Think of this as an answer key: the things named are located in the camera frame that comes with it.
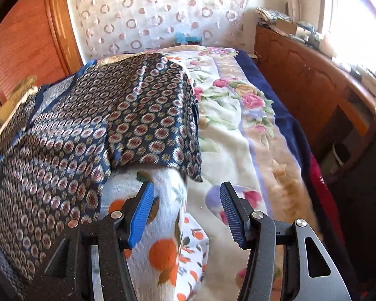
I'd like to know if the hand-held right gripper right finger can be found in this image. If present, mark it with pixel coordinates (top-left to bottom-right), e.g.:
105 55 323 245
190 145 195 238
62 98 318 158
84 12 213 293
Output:
219 181 353 301

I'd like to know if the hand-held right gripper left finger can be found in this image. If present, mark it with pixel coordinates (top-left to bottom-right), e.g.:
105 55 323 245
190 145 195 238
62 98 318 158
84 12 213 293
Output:
34 181 155 301

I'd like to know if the navy medallion print garment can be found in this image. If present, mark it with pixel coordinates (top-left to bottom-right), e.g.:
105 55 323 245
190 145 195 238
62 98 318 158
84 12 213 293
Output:
0 53 204 292

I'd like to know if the white orange fruit print cloth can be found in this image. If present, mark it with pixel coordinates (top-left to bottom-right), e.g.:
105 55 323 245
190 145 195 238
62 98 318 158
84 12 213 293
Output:
99 168 210 301

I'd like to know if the gold embroidered cushion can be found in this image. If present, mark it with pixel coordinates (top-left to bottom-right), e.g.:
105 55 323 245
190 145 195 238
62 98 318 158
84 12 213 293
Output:
0 75 38 140

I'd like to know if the cream floral fleece blanket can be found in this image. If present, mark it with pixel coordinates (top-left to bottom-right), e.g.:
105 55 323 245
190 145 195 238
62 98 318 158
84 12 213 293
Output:
94 46 320 301

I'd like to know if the red cloth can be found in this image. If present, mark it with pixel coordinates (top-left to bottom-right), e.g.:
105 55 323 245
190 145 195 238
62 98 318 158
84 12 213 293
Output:
309 154 345 245

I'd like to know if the navy blue blanket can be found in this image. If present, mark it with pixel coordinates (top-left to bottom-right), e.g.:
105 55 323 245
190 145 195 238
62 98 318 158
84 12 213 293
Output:
235 48 361 289

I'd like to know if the wooden wardrobe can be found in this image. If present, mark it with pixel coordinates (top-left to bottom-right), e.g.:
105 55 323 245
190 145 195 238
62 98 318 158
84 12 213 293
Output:
0 0 83 132

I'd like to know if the grey waste bin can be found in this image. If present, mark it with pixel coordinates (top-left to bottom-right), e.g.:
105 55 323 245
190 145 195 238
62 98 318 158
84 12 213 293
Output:
321 141 351 176

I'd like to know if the wooden cabinet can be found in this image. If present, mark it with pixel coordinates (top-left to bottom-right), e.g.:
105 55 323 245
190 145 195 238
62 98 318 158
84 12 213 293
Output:
254 22 376 164

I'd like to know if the small blue object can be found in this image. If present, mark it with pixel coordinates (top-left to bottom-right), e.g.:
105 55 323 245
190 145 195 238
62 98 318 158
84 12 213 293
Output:
174 33 203 46

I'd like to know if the pile of small household items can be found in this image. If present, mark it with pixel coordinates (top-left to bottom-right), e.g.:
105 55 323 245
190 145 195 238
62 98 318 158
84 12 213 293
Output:
296 20 376 101

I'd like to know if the cardboard box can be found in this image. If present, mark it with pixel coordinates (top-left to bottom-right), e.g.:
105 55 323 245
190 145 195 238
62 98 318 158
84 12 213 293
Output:
276 17 301 35

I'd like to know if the white circle pattern curtain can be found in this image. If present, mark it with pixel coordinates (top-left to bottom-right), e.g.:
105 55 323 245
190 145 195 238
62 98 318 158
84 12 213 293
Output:
64 0 257 66

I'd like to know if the stack of patterned papers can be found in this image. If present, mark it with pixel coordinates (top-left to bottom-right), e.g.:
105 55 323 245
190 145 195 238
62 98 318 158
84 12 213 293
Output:
255 6 293 27

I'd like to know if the bright window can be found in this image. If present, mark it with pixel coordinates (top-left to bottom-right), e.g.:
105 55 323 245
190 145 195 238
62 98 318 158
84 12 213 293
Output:
320 0 376 69

